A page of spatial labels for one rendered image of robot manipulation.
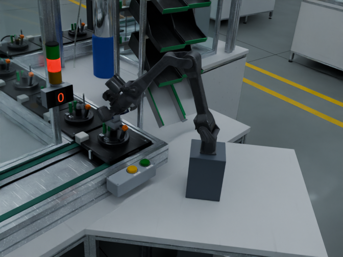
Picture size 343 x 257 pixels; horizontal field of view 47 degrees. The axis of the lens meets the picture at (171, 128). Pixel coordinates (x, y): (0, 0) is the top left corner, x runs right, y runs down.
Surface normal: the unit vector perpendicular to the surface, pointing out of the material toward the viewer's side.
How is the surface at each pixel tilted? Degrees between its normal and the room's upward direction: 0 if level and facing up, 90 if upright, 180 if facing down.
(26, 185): 0
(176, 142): 0
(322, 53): 90
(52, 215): 90
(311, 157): 0
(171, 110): 45
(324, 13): 90
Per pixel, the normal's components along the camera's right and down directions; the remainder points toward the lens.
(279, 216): 0.07, -0.86
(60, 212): 0.73, 0.38
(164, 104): 0.47, -0.30
